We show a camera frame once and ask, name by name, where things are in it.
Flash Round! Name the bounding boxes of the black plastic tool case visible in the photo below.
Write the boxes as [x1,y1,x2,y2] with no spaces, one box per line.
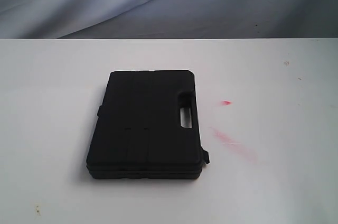
[86,70,210,179]

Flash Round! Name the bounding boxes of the white backdrop cloth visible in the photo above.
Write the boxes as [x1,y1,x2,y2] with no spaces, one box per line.
[1,0,337,39]

